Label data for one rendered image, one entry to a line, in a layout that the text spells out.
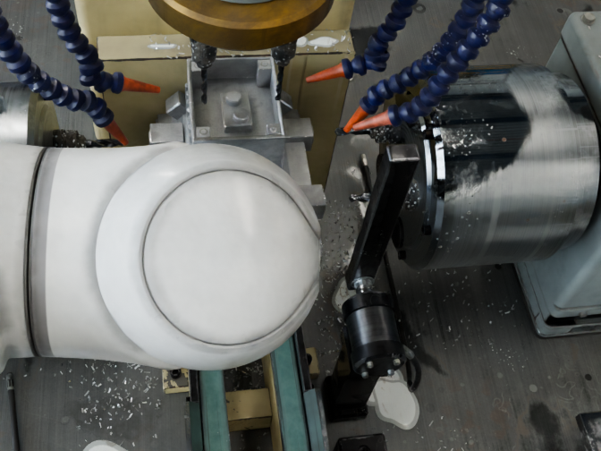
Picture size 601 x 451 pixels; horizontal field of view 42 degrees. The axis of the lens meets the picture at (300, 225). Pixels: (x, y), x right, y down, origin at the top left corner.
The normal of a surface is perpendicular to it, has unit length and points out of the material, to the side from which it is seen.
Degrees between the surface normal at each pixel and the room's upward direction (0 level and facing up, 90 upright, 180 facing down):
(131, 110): 90
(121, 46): 0
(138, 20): 90
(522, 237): 77
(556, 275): 90
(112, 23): 90
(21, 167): 13
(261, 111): 0
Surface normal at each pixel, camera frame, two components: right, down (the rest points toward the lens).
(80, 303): -0.10, 0.29
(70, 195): -0.02, -0.48
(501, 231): 0.17, 0.65
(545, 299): -0.98, 0.07
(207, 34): -0.28, 0.80
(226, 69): 0.13, 0.84
